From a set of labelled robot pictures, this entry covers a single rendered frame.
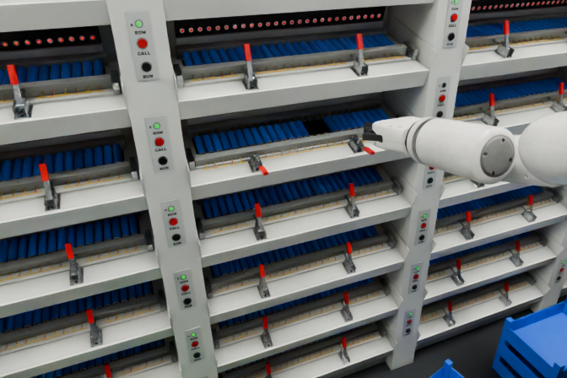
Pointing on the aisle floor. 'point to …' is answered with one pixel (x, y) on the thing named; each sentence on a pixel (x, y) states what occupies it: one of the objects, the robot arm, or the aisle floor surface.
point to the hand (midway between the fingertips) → (378, 129)
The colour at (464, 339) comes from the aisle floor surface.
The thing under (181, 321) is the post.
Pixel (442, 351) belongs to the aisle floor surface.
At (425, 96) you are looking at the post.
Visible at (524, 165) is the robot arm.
